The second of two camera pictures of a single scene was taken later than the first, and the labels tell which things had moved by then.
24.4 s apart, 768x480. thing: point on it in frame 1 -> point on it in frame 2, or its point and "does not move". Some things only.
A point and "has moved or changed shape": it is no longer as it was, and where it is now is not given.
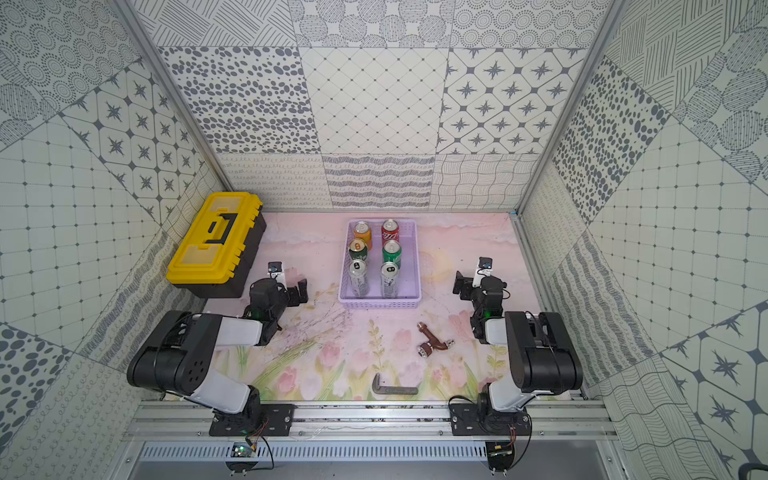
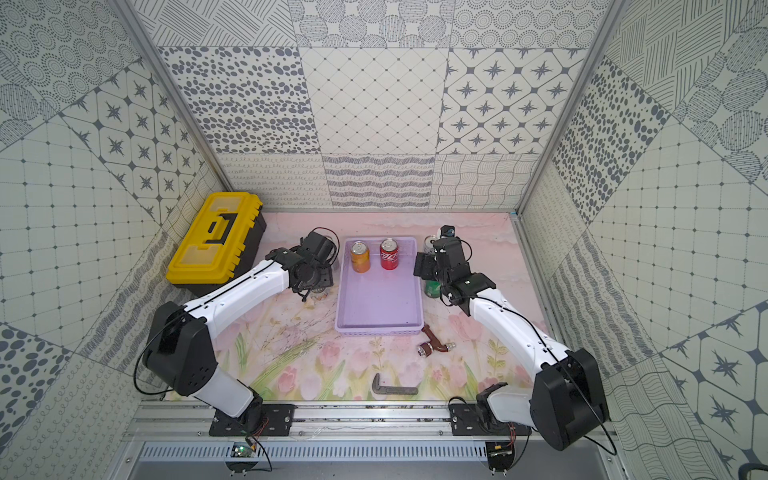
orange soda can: x=362 y=230 -> x=360 y=257
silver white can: x=358 y=271 -> x=335 y=265
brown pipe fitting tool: x=425 y=349 does not move
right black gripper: x=466 y=283 -> x=423 y=266
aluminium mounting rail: x=372 y=421 does not move
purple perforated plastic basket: x=409 y=292 has moved or changed shape
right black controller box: x=500 y=456 does not move
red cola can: x=390 y=231 -> x=389 y=254
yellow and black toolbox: x=214 y=257 does not move
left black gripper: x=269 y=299 -> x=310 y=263
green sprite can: x=392 y=252 -> x=432 y=288
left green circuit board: x=240 y=449 does not move
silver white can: x=389 y=280 -> x=428 y=245
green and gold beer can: x=358 y=250 -> x=319 y=295
